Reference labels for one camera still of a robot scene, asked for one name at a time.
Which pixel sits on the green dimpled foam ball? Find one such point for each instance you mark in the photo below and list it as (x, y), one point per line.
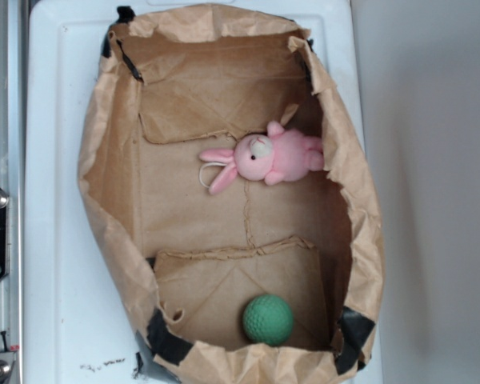
(268, 319)

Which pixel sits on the pink plush bunny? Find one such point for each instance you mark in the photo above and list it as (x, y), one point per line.
(279, 155)

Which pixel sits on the brown paper bag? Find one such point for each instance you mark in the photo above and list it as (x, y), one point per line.
(185, 262)

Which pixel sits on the aluminium frame rail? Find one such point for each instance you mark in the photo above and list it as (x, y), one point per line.
(11, 118)

